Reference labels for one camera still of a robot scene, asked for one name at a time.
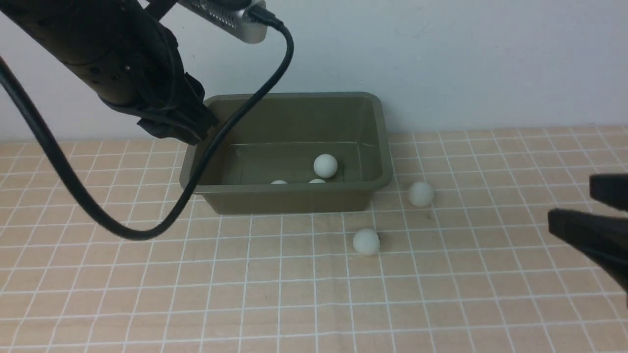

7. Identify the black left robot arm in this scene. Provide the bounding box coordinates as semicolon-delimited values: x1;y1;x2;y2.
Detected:
1;0;218;145

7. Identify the black camera cable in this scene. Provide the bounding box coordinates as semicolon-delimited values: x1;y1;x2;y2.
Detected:
0;6;295;241

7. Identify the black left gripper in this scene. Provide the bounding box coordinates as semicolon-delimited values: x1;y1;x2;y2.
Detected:
102;20;218;146

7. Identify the olive green plastic bin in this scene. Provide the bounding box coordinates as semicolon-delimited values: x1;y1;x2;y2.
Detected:
193;92;393;215

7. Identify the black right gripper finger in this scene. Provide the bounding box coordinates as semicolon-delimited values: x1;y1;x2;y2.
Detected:
588;174;628;212
548;208;628;291

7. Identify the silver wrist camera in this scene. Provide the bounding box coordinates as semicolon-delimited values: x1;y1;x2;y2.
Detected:
142;0;269;45

